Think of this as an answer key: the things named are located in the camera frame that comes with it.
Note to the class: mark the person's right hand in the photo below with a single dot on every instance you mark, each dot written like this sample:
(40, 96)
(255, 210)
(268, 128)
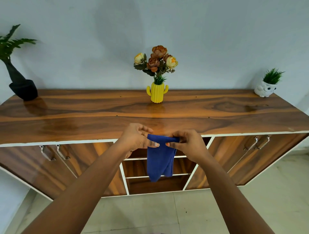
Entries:
(190, 147)

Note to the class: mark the blue cleaning cloth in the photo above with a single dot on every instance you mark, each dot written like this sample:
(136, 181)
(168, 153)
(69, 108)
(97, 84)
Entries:
(160, 159)

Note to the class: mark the wooden cabinet with white frame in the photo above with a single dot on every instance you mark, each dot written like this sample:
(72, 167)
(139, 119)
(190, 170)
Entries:
(72, 113)

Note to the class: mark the person's left forearm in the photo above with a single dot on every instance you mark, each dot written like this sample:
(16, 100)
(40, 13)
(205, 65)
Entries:
(77, 195)

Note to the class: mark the orange and cream flower bouquet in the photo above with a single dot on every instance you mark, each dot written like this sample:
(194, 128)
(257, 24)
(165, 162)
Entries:
(155, 61)

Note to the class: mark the person's left hand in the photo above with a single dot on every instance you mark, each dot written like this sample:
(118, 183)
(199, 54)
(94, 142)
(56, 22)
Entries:
(134, 141)

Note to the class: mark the black curved vase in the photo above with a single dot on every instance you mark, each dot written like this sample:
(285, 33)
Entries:
(23, 89)

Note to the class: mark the white owl pot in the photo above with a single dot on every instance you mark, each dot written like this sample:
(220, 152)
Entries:
(265, 89)

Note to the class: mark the yellow cactus vase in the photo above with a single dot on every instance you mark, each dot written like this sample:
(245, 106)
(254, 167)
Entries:
(157, 92)

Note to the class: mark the small green grass plant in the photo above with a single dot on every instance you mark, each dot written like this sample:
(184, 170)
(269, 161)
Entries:
(272, 76)

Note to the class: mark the person's right forearm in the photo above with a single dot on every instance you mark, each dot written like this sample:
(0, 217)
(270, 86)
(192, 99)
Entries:
(231, 200)

